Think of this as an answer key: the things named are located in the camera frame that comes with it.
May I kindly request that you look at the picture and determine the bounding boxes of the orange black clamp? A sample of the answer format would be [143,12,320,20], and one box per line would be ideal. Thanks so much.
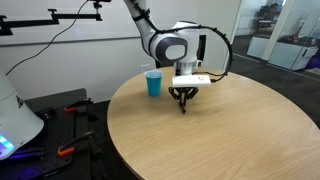
[64,98,93,113]
[57,131,95,157]

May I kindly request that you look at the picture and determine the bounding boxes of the orange black pen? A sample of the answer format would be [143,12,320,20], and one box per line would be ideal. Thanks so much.
[181,104,186,114]

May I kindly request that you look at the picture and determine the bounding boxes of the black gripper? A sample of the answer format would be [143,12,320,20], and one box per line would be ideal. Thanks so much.
[168,87,199,109]

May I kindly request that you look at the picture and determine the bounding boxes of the black camera mount boom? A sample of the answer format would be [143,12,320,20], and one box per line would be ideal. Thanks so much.
[0,0,111,36]

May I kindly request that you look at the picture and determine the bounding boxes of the white cabinet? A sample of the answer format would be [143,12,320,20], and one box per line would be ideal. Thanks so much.
[247,36,318,71]

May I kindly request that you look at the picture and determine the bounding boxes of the lower orange black clamp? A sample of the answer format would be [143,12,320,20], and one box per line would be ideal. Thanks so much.
[57,131,95,157]

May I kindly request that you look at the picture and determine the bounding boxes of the black office chair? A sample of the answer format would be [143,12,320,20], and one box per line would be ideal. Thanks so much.
[155,35,207,68]

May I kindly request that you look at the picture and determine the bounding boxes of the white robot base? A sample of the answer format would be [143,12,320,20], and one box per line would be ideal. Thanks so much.
[0,71,44,160]

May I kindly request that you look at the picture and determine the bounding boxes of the blue plastic cup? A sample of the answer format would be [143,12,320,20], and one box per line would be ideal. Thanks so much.
[144,69,163,97]

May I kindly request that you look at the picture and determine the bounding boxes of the upper orange black clamp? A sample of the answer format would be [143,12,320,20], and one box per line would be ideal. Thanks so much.
[64,98,93,113]

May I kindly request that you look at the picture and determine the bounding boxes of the round wooden table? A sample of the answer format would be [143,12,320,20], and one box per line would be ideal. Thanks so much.
[107,73,320,180]

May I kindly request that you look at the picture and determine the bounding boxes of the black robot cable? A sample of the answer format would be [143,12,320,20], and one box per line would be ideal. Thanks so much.
[130,0,234,84]

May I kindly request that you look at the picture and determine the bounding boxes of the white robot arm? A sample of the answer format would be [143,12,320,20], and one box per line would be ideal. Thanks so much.
[123,0,200,78]

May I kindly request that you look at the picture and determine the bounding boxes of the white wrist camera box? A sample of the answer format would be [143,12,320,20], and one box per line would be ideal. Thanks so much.
[172,75,211,87]

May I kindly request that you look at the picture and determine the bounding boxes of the black perforated mounting board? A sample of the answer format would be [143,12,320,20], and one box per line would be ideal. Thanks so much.
[0,89,91,180]

